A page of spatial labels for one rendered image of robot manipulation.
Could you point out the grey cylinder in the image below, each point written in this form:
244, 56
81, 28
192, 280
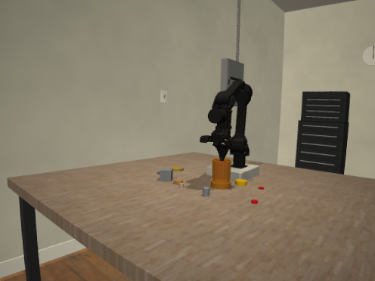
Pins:
206, 191

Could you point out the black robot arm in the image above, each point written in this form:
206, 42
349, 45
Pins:
225, 101

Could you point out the short yellow cylinder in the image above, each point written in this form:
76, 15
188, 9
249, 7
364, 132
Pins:
241, 182

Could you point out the yellow round disc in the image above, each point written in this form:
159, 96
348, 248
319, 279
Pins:
177, 168

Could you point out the orange flat disc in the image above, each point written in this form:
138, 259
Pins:
177, 181

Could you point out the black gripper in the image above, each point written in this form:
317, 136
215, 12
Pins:
223, 149

